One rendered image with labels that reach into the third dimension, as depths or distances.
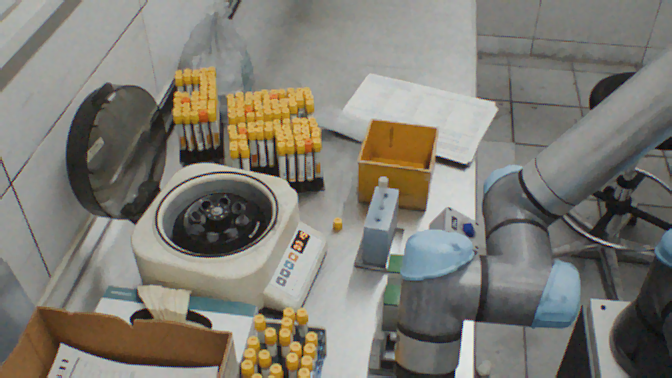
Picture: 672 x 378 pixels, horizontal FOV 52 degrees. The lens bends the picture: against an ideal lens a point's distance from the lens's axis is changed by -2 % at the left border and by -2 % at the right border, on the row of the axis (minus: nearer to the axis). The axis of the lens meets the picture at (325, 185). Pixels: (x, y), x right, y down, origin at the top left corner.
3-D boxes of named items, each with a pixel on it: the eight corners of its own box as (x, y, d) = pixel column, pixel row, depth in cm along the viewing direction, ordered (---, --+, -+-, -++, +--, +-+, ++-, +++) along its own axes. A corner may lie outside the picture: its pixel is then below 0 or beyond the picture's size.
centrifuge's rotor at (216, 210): (246, 284, 110) (241, 253, 105) (159, 262, 114) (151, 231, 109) (281, 219, 121) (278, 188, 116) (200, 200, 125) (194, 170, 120)
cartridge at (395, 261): (414, 301, 114) (417, 274, 110) (385, 298, 115) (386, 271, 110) (415, 283, 117) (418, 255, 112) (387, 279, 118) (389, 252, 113)
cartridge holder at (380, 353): (428, 380, 103) (431, 367, 101) (368, 373, 104) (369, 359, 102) (430, 350, 107) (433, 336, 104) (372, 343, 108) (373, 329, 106)
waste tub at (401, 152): (427, 213, 129) (431, 171, 123) (356, 202, 132) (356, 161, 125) (435, 167, 139) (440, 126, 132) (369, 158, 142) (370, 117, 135)
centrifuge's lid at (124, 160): (69, 132, 95) (23, 128, 98) (126, 260, 111) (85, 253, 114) (146, 53, 111) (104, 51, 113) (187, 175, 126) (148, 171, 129)
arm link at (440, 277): (485, 250, 73) (404, 243, 74) (473, 347, 76) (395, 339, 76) (476, 230, 81) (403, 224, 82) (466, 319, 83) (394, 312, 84)
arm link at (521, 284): (572, 225, 80) (477, 217, 81) (588, 301, 72) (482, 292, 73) (557, 270, 86) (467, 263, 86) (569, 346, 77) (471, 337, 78)
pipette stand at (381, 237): (394, 273, 119) (397, 232, 112) (353, 266, 120) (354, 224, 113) (404, 232, 126) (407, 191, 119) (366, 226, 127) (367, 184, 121)
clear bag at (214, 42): (258, 121, 151) (251, 46, 139) (177, 127, 150) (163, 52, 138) (254, 58, 171) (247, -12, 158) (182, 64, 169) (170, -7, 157)
